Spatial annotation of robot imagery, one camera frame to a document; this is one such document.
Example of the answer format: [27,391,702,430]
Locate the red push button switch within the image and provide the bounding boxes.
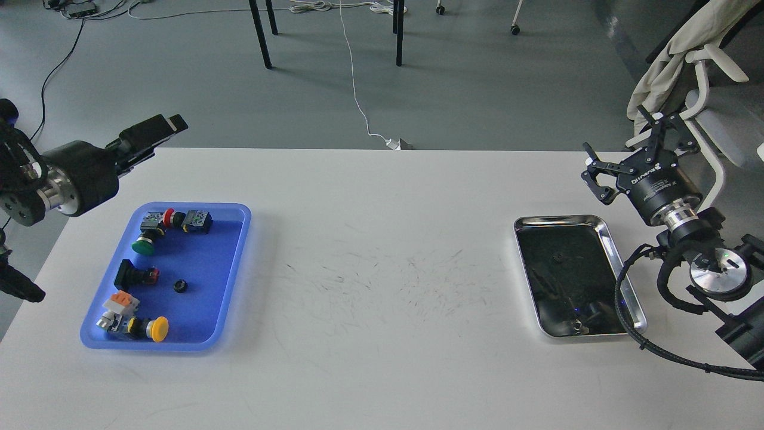
[161,208,214,234]

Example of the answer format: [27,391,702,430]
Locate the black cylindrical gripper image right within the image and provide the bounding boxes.
[581,105,704,226]

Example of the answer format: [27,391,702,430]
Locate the silver metal tray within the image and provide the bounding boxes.
[513,214,648,340]

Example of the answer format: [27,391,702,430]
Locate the white cable on floor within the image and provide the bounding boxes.
[290,0,414,151]

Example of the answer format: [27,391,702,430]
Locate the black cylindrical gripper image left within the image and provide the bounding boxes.
[42,114,188,217]

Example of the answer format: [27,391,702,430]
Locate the black table legs background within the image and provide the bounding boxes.
[249,0,406,69]

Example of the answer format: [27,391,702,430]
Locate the yellow push button switch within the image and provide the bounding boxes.
[126,317,170,343]

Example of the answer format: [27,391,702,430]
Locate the white chair with beige cloth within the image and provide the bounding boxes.
[627,1,762,208]

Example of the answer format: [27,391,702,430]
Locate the black switch with red tip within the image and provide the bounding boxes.
[113,259,160,291]

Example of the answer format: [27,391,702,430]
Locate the blue plastic tray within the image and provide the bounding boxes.
[80,202,251,353]

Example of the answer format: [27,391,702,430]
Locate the orange grey contact block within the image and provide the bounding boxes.
[96,290,141,333]

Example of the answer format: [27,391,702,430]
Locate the green push button switch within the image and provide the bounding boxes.
[131,211,166,256]

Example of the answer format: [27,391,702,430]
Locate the black cable on floor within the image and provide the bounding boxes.
[30,0,144,144]

